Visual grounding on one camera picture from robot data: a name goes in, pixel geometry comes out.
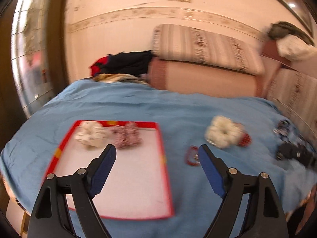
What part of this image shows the white cloth on headboard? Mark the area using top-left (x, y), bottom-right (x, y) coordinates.
top-left (276, 35), bottom-right (316, 61)

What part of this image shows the red white dotted scrunchie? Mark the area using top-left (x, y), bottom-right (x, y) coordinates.
top-left (236, 132), bottom-right (252, 147)

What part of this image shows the black red clothes pile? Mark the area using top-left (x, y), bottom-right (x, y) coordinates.
top-left (90, 51), bottom-right (153, 77)

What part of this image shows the striped floral side cushion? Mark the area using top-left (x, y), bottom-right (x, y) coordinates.
top-left (266, 68), bottom-right (317, 148)

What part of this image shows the blue towel blanket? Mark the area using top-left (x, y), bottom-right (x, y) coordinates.
top-left (1, 80), bottom-right (316, 237)

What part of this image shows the blue striped bow hair tie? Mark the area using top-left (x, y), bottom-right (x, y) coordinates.
top-left (272, 119), bottom-right (302, 142)

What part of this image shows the striped floral pillow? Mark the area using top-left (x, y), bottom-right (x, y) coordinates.
top-left (152, 24), bottom-right (265, 76)

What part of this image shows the white cherry print scrunchie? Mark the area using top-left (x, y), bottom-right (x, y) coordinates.
top-left (75, 121), bottom-right (111, 148)

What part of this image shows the cream dotted organza scrunchie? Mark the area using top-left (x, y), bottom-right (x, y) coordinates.
top-left (205, 115), bottom-right (246, 149)

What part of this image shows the dark green garment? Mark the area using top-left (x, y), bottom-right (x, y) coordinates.
top-left (267, 22), bottom-right (315, 46)

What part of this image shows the red shallow gift box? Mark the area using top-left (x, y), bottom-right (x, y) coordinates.
top-left (44, 120), bottom-right (174, 220)

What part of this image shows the red plaid scrunchie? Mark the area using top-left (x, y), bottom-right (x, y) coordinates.
top-left (110, 122), bottom-right (142, 149)

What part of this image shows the red bead bracelet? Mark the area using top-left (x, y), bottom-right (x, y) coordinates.
top-left (184, 145), bottom-right (201, 167)

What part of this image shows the leopard print blanket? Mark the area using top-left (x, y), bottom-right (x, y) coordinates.
top-left (92, 74), bottom-right (149, 85)

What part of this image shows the pink quilted bolster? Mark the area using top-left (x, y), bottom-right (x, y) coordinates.
top-left (148, 57), bottom-right (263, 98)

